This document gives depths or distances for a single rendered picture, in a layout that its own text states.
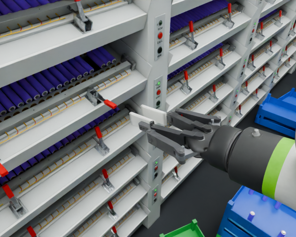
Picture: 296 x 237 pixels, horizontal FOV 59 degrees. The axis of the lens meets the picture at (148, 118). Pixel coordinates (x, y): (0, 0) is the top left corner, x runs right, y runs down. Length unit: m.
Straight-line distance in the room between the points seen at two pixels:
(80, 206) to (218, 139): 0.60
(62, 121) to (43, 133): 0.05
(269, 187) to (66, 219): 0.66
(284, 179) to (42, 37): 0.48
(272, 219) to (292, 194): 0.81
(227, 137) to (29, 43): 0.39
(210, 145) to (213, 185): 1.21
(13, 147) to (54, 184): 0.19
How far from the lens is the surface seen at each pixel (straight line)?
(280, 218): 1.22
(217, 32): 1.11
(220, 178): 1.67
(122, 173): 0.98
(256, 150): 0.40
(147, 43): 0.73
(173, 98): 1.00
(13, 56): 0.52
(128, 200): 1.14
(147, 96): 0.81
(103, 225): 1.09
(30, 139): 0.62
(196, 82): 1.12
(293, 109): 2.23
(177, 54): 0.90
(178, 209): 1.51
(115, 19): 0.65
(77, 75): 0.71
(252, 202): 1.22
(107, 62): 0.77
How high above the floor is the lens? 1.29
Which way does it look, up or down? 40 degrees down
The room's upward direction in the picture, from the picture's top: straight up
